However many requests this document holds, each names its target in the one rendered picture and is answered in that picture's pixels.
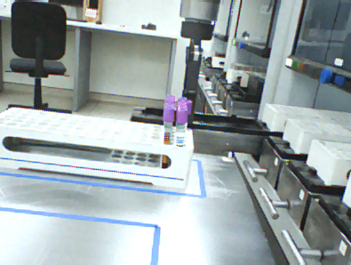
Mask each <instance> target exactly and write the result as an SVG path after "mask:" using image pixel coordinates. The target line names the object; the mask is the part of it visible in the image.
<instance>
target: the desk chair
mask: <svg viewBox="0 0 351 265"><path fill-rule="evenodd" d="M67 18H68V16H67V12H66V11H65V8H64V7H62V6H61V5H60V4H55V3H50V2H40V1H34V0H16V1H14V2H13V4H12V6H11V32H12V51H13V52H14V54H16V55H17V56H18V57H21V58H24V59H11V61H10V66H9V67H10V68H11V69H12V71H5V72H14V73H20V74H28V76H29V77H36V78H35V97H34V107H33V106H28V105H15V104H8V107H9V108H7V109H10V108H24V109H34V110H40V111H45V112H57V113H61V114H68V115H71V114H72V110H70V109H58V108H48V106H49V105H48V102H45V103H43V104H42V78H48V77H49V75H54V76H68V75H64V74H65V72H66V71H67V70H66V67H65V66H64V65H63V63H62V62H59V61H55V60H60V59H61V58H63V56H64V55H65V52H66V33H67ZM27 59H33V60H27ZM40 77H41V78H40ZM7 109H6V110H7Z"/></svg>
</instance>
